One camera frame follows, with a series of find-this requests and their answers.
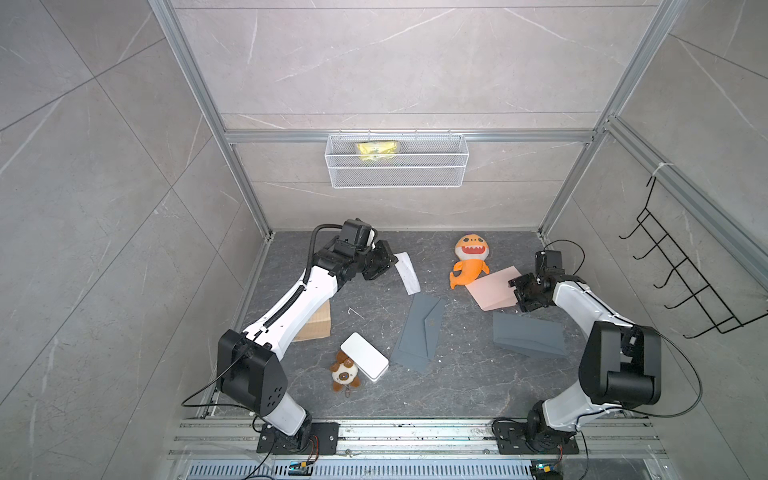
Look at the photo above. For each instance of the brown white dog plush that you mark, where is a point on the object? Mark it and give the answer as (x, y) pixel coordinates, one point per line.
(344, 373)

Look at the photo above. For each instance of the grey envelope under pink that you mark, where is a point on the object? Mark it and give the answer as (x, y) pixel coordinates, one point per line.
(418, 342)

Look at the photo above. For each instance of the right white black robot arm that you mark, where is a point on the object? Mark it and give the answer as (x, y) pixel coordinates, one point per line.
(620, 367)

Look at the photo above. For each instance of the white rectangular box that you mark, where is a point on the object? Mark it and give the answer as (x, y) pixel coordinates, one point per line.
(369, 360)

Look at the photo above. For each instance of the white blue bordered letter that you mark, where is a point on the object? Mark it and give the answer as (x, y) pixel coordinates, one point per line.
(407, 273)

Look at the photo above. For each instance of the grey envelope front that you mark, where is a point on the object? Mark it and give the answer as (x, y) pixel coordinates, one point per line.
(529, 336)

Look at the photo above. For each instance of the white wire mesh basket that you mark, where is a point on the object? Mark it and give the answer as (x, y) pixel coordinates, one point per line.
(424, 161)

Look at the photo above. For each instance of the grey envelope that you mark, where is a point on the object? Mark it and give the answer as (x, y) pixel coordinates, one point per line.
(418, 342)
(529, 336)

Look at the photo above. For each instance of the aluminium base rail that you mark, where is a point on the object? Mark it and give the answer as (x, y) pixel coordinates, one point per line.
(237, 448)

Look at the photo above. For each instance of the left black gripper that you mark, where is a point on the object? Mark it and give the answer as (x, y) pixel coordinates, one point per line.
(385, 255)

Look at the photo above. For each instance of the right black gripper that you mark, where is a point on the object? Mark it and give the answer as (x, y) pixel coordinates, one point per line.
(517, 281)

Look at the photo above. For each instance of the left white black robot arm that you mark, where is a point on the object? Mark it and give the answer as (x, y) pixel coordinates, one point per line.
(249, 369)

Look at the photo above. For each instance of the black wire hook rack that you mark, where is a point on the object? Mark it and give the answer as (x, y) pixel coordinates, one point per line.
(719, 317)

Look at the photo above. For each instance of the yellow packet in basket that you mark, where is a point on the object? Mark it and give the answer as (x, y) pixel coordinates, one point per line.
(377, 150)

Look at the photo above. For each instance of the orange shark plush toy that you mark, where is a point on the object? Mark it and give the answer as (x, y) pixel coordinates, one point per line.
(472, 251)

